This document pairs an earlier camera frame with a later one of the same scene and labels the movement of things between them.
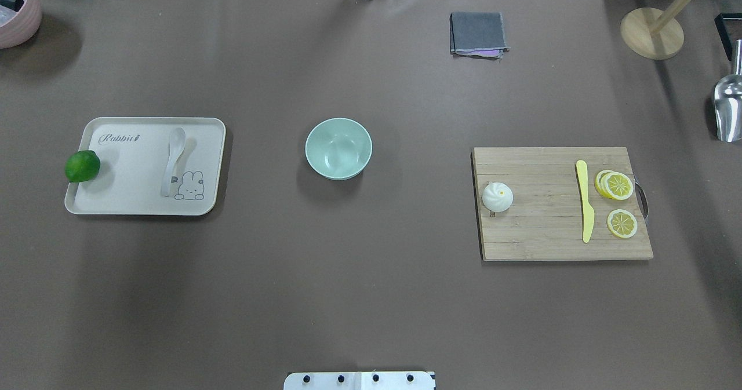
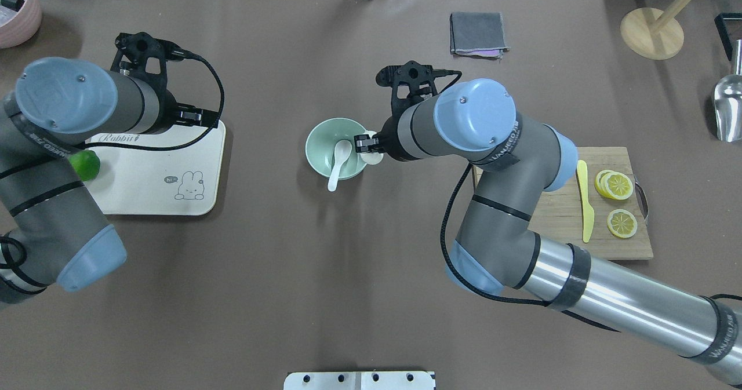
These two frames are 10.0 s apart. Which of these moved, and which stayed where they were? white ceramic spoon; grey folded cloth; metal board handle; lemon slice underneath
Moved: white ceramic spoon
Stayed: grey folded cloth; metal board handle; lemon slice underneath
